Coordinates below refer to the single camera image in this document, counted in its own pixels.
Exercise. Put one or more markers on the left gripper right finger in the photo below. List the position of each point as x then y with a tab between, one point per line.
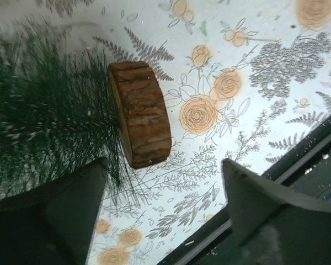
273	224

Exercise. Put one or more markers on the small green christmas tree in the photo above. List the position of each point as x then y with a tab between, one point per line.
60	109

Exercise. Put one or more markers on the floral patterned table mat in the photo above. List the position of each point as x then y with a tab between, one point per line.
238	79

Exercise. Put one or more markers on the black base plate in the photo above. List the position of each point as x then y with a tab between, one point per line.
305	169

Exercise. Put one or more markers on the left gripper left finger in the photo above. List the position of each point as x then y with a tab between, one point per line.
53	223

